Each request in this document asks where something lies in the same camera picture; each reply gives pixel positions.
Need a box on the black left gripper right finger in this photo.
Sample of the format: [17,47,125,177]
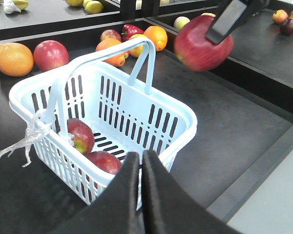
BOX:
[142,150,238,234]

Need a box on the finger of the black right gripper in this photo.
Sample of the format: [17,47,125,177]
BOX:
[205,0,269,44]

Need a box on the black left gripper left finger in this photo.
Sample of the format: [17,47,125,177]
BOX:
[51,152,144,234]

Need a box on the red yellow apple front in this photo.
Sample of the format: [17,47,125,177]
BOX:
[67,118,95,155]

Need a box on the light blue plastic basket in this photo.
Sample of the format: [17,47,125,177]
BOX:
[9,38,197,204]

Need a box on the pale peach rear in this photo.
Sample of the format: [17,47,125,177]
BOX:
[201,12,216,18]

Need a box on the pale peach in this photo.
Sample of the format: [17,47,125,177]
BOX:
[201,12,216,18]
[173,16,190,30]

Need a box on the pale peach front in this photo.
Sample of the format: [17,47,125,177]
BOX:
[173,16,190,30]

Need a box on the orange right of pepper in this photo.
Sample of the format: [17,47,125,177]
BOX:
[144,25,168,51]

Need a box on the orange of pepper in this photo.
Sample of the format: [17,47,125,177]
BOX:
[95,38,126,67]
[144,25,168,51]

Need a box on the black wooden display stand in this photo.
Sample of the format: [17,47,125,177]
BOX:
[0,1,293,234]

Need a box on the yellow round fruit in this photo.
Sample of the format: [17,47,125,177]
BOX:
[129,34,146,58]

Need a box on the red bell pepper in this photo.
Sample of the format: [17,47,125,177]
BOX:
[121,24,144,41]

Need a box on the clear plastic tag strip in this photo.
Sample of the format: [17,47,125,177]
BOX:
[0,111,56,168]

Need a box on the orange left of pepper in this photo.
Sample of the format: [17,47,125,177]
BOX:
[95,38,126,67]

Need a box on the dark red apple rear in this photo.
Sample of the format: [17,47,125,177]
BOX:
[100,29,122,41]

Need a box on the big red apple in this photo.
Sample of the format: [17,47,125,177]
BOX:
[33,40,69,72]

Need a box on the white garlic bulb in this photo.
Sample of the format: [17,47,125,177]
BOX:
[3,0,21,15]

